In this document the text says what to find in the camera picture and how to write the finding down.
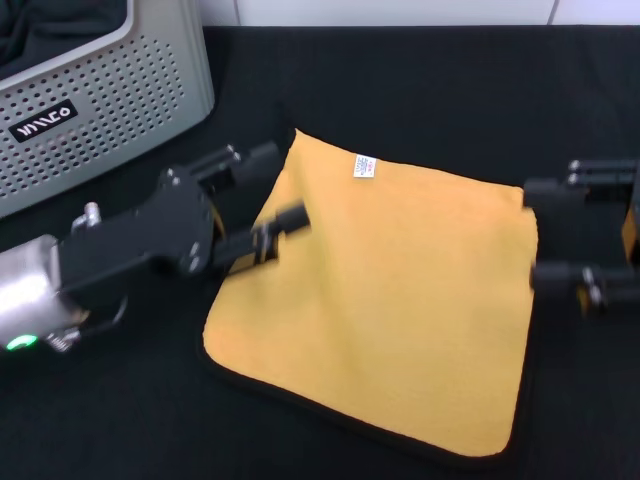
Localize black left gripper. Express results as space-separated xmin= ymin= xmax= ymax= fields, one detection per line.
xmin=55 ymin=140 xmax=313 ymax=300

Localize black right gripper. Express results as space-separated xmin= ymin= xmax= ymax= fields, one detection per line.
xmin=522 ymin=159 xmax=640 ymax=318

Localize yellow towel with black border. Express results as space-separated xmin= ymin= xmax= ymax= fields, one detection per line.
xmin=196 ymin=128 xmax=540 ymax=459

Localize black tablecloth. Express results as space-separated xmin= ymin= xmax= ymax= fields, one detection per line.
xmin=0 ymin=24 xmax=640 ymax=480

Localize grey perforated storage box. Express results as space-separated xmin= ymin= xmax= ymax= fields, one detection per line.
xmin=0 ymin=0 xmax=217 ymax=220

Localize dark cloth box liner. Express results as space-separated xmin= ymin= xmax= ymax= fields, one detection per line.
xmin=0 ymin=0 xmax=129 ymax=69

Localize silver left wrist knob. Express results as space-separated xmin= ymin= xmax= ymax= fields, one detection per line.
xmin=71 ymin=201 xmax=102 ymax=234

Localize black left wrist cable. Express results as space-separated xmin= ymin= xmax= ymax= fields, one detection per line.
xmin=74 ymin=293 xmax=129 ymax=342

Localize silver left wrist cable plug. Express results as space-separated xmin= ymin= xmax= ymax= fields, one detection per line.
xmin=45 ymin=328 xmax=84 ymax=355

